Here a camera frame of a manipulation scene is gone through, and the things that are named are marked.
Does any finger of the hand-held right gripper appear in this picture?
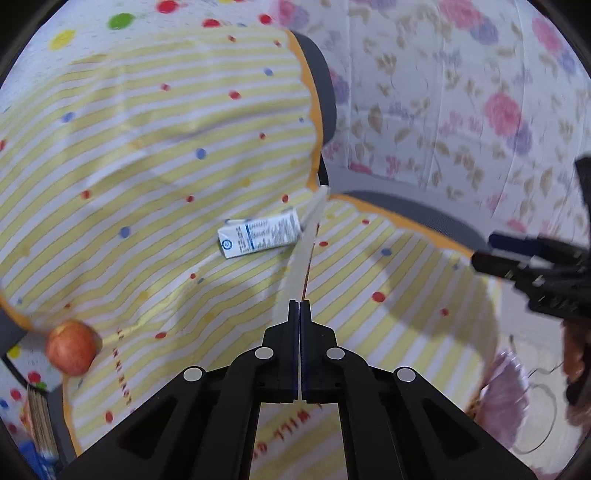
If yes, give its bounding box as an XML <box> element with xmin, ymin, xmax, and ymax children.
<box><xmin>471</xmin><ymin>251</ymin><xmax>556</xmax><ymax>296</ymax></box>
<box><xmin>488</xmin><ymin>232</ymin><xmax>573</xmax><ymax>259</ymax></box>

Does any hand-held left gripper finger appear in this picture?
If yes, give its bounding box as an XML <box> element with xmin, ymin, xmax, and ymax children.
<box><xmin>300</xmin><ymin>299</ymin><xmax>539</xmax><ymax>480</ymax></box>
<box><xmin>58</xmin><ymin>299</ymin><xmax>302</xmax><ymax>480</ymax></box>

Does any white wrapper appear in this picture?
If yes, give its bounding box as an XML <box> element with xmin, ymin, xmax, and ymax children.
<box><xmin>276</xmin><ymin>185</ymin><xmax>332</xmax><ymax>324</ymax></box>

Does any pink trash bag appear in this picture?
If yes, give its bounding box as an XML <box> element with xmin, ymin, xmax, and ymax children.
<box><xmin>478</xmin><ymin>348</ymin><xmax>533</xmax><ymax>446</ymax></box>

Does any person's right hand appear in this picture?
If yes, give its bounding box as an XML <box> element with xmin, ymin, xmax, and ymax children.
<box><xmin>561</xmin><ymin>318</ymin><xmax>591</xmax><ymax>418</ymax></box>

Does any grey chair with black legs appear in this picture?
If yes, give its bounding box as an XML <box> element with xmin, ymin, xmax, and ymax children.
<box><xmin>0</xmin><ymin>30</ymin><xmax>492</xmax><ymax>370</ymax></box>

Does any white milk carton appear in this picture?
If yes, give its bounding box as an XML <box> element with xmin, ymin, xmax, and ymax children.
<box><xmin>218</xmin><ymin>208</ymin><xmax>301</xmax><ymax>259</ymax></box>

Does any red apple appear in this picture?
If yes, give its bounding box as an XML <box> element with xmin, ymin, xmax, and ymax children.
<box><xmin>45</xmin><ymin>320</ymin><xmax>103</xmax><ymax>376</ymax></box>

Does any yellow striped dotted cloth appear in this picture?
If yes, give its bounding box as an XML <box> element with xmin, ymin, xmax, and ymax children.
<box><xmin>0</xmin><ymin>25</ymin><xmax>504</xmax><ymax>462</ymax></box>

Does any tan striped object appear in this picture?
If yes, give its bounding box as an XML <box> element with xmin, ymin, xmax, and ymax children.
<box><xmin>27</xmin><ymin>385</ymin><xmax>59</xmax><ymax>457</ymax></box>

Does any blue object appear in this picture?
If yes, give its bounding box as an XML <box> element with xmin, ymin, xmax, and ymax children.
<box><xmin>17</xmin><ymin>440</ymin><xmax>58</xmax><ymax>478</ymax></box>

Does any black cable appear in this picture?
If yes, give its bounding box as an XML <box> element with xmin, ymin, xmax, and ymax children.
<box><xmin>510</xmin><ymin>337</ymin><xmax>566</xmax><ymax>455</ymax></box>

